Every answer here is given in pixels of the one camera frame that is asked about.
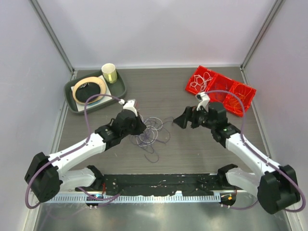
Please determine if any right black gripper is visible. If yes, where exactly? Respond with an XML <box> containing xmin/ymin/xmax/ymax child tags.
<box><xmin>174</xmin><ymin>104</ymin><xmax>217</xmax><ymax>129</ymax></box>

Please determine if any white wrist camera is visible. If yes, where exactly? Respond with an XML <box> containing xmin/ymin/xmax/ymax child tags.
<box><xmin>118</xmin><ymin>99</ymin><xmax>138</xmax><ymax>116</ymax></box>
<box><xmin>195</xmin><ymin>92</ymin><xmax>210</xmax><ymax>111</ymax></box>

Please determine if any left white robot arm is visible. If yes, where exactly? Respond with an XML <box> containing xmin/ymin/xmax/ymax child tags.
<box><xmin>25</xmin><ymin>109</ymin><xmax>146</xmax><ymax>203</ymax></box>

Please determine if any slotted cable duct rail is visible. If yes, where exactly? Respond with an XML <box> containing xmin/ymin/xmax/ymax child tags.
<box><xmin>48</xmin><ymin>192</ymin><xmax>221</xmax><ymax>204</ymax></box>

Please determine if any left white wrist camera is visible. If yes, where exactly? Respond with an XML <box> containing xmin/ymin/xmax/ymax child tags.
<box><xmin>118</xmin><ymin>99</ymin><xmax>138</xmax><ymax>116</ymax></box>

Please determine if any orange thin cable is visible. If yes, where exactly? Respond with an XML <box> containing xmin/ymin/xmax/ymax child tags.
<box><xmin>228</xmin><ymin>83</ymin><xmax>251</xmax><ymax>113</ymax></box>

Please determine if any red plastic divided bin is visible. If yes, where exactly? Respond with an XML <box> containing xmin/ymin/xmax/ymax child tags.
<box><xmin>185</xmin><ymin>65</ymin><xmax>257</xmax><ymax>117</ymax></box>

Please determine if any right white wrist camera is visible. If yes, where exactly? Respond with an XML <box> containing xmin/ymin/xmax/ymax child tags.
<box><xmin>195</xmin><ymin>92</ymin><xmax>210</xmax><ymax>111</ymax></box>

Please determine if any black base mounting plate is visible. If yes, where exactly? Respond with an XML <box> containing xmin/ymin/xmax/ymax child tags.
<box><xmin>102</xmin><ymin>172</ymin><xmax>228</xmax><ymax>196</ymax></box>

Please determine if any purple thin cable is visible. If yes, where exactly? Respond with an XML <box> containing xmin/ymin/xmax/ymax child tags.
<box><xmin>129</xmin><ymin>116</ymin><xmax>175</xmax><ymax>163</ymax></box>
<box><xmin>213</xmin><ymin>80</ymin><xmax>231</xmax><ymax>101</ymax></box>

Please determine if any wooden ring with black disc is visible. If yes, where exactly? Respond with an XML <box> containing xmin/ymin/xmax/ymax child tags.
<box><xmin>73</xmin><ymin>76</ymin><xmax>107</xmax><ymax>105</ymax></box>

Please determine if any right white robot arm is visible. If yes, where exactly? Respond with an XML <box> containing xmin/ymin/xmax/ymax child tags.
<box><xmin>173</xmin><ymin>103</ymin><xmax>306</xmax><ymax>214</ymax></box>

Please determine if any cream yellow mug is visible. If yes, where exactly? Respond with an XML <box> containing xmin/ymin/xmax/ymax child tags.
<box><xmin>101</xmin><ymin>63</ymin><xmax>117</xmax><ymax>84</ymax></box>

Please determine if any dark green plastic tray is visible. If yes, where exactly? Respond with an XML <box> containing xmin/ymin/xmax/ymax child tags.
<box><xmin>64</xmin><ymin>70</ymin><xmax>127</xmax><ymax>115</ymax></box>

